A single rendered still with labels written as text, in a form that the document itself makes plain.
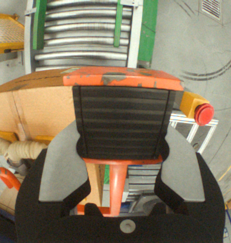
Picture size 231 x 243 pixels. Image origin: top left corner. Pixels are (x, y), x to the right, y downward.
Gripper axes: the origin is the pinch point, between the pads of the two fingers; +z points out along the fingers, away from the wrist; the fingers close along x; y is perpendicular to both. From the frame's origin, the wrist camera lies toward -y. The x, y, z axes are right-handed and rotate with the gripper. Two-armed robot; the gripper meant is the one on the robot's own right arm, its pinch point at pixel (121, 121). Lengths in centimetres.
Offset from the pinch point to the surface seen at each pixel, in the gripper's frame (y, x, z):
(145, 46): -15, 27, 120
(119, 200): 15.3, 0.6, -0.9
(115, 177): 7.8, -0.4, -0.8
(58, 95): 2.1, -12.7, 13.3
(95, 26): -22, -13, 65
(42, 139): 12.8, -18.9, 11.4
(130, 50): -8, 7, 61
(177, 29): -40, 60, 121
